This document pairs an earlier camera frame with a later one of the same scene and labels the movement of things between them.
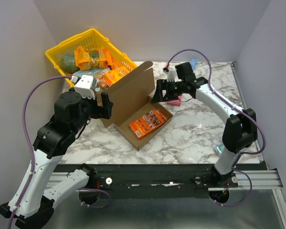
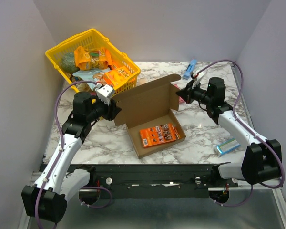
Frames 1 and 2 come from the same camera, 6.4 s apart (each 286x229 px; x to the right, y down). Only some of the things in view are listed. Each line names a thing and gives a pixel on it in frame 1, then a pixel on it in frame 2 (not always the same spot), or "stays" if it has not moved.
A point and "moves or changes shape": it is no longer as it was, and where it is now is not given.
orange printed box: [147, 122] → [157, 135]
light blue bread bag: [97, 73] stays
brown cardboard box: [135, 115] moves or changes shape
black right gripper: [168, 89] → [188, 92]
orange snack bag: [98, 58] stays
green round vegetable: [68, 61] stays
